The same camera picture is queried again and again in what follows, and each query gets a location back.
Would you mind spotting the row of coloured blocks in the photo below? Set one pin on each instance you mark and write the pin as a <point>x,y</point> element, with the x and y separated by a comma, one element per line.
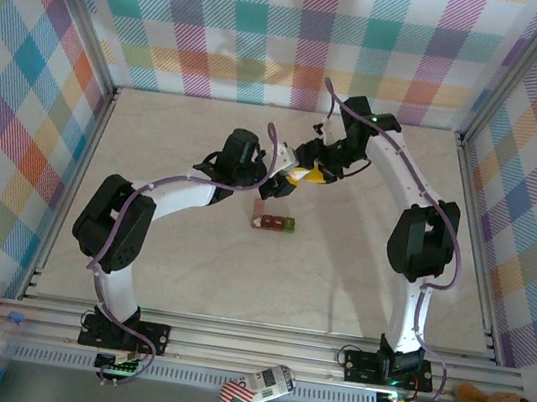
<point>275,223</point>

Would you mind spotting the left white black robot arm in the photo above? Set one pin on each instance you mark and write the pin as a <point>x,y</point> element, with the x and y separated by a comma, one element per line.
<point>113,228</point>

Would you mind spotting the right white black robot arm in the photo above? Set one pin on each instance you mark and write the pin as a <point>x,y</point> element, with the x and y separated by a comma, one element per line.
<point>419,244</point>

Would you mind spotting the flag print newspaper can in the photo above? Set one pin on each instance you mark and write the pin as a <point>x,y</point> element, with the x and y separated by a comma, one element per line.
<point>261,387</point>

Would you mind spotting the left black electronics board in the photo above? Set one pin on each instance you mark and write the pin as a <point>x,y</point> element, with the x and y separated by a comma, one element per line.
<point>117,364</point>

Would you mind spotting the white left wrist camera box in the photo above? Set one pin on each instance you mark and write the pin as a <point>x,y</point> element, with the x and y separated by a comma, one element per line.
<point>285,155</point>

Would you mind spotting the aluminium right table rail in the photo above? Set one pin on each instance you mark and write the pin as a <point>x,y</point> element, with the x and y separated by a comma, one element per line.
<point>469,190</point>

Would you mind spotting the aluminium table rail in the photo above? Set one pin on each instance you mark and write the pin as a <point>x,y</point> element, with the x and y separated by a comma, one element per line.
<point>469,190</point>
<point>96,135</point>

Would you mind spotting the aluminium left table rail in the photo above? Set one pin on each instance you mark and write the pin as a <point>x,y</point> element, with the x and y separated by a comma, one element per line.
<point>96,135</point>

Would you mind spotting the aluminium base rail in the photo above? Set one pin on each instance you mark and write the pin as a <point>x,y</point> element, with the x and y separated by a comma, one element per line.
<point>252,345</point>

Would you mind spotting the aluminium right frame post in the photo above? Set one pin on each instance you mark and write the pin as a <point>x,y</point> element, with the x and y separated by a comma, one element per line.
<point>515,71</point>

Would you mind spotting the aluminium frame post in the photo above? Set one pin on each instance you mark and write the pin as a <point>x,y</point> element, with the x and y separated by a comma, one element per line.
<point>515,71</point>
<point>82,16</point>

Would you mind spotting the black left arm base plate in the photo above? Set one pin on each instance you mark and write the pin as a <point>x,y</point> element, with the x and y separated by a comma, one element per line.
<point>152,338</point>

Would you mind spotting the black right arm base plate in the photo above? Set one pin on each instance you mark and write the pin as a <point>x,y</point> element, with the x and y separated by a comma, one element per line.
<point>360,366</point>

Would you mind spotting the aluminium left frame post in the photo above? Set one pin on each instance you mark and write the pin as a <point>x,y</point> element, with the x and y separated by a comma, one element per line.
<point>82,16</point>

